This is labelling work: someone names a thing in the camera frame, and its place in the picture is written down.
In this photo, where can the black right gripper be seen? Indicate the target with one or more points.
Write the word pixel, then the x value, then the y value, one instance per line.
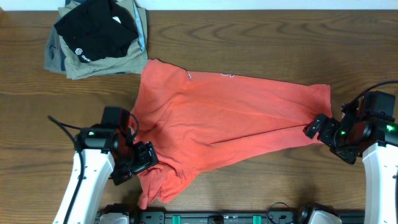
pixel 319 127

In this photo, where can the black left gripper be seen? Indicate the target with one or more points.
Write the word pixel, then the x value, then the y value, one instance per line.
pixel 146 155

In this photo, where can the red soccer t-shirt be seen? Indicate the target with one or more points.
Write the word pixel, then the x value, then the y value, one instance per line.
pixel 201 121

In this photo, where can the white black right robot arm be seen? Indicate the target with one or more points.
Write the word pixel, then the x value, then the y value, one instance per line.
pixel 374 139

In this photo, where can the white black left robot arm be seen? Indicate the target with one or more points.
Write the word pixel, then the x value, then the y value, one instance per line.
pixel 102 152

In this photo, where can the khaki folded garment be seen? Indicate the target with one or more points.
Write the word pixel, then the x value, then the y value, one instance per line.
pixel 133 62

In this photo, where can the grey folded garment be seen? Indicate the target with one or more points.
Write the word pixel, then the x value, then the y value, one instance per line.
pixel 54 59

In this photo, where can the light blue folded garment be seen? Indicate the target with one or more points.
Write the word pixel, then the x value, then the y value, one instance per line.
pixel 140 30

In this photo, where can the black folded garment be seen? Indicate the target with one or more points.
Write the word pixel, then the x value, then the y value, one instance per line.
pixel 97 29

